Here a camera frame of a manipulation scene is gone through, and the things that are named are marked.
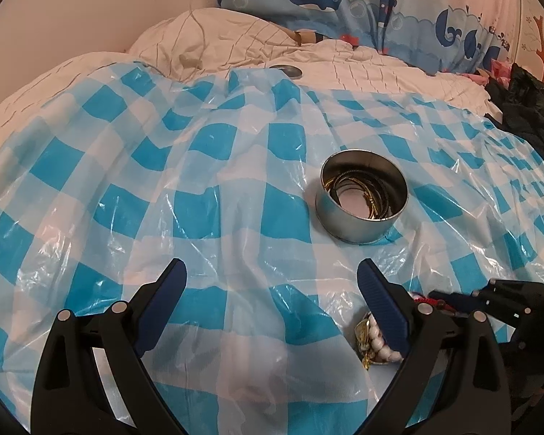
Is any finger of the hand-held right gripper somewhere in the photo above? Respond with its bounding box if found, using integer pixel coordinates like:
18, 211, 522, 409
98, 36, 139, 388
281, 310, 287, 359
428, 278, 535, 327

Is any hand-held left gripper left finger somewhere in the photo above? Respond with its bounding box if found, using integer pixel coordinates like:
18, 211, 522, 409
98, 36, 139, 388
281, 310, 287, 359
31, 257, 188, 435

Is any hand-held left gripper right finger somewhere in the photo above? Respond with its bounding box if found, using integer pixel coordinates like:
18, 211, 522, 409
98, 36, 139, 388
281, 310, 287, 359
356, 257, 512, 435

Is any gold charm trinket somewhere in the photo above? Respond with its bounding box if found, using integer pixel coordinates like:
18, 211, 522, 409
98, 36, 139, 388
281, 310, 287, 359
354, 319, 377, 370

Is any white pearl bead bracelet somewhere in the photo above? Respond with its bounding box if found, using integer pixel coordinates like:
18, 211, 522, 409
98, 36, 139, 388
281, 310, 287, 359
365, 319, 404, 364

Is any red string bracelet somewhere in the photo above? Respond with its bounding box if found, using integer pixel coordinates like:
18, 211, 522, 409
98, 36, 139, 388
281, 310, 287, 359
412, 292, 458, 315

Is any round metal tin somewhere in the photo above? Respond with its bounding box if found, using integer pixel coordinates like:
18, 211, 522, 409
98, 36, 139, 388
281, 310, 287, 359
315, 149, 409, 244

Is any gold bangle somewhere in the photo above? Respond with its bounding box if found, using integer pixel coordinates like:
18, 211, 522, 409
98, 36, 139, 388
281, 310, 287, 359
324, 177, 397, 220

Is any black coil bangle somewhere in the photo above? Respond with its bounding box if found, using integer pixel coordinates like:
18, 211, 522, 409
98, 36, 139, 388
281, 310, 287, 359
330, 170, 391, 209

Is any blue checkered plastic sheet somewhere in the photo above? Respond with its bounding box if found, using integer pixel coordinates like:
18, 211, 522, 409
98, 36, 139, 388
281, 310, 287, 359
0, 61, 544, 435

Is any black plastic bag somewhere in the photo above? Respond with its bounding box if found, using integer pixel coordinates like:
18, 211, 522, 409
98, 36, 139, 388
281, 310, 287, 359
483, 62, 544, 173

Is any pink cloth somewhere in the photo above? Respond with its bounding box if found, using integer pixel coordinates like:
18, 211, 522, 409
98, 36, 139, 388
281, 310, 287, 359
469, 57, 511, 84

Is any round metal tin lid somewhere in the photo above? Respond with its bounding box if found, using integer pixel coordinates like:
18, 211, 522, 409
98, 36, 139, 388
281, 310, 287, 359
268, 64, 304, 79

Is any white grid-line duvet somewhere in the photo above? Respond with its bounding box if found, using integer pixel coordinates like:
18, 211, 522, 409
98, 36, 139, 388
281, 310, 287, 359
0, 7, 493, 155

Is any brown strap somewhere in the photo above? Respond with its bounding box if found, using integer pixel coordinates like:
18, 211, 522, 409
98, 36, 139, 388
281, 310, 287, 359
279, 27, 327, 47

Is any thin white cable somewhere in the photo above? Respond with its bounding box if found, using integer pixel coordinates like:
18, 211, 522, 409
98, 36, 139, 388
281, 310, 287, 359
186, 0, 209, 69

